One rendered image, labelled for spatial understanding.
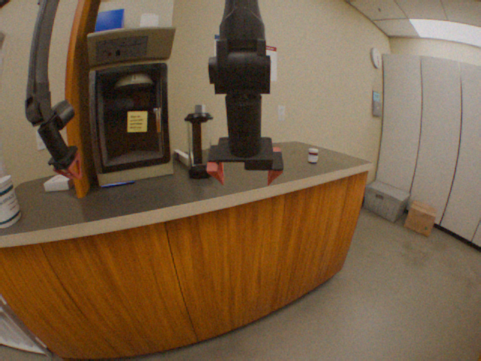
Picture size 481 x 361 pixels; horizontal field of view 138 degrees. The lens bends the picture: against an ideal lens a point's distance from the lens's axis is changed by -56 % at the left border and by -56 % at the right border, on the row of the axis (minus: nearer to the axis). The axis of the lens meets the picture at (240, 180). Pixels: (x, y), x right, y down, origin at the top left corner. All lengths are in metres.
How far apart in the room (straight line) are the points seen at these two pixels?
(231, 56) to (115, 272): 0.68
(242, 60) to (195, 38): 1.11
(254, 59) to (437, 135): 2.79
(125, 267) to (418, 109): 3.13
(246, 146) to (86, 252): 0.57
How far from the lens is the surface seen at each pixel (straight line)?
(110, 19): 0.81
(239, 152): 0.36
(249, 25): 0.30
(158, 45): 0.81
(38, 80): 0.58
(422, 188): 3.06
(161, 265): 0.73
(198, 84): 1.33
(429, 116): 2.98
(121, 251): 0.69
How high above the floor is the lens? 1.20
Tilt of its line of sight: 20 degrees down
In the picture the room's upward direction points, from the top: straight up
